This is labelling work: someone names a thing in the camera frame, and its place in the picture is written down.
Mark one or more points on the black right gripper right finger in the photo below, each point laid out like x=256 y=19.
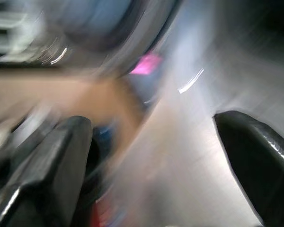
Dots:
x=260 y=165

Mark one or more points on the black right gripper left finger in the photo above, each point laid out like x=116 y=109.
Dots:
x=49 y=170

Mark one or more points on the brown cardboard box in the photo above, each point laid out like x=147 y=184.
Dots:
x=85 y=99

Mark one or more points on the pink cloth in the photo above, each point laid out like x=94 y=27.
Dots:
x=146 y=65

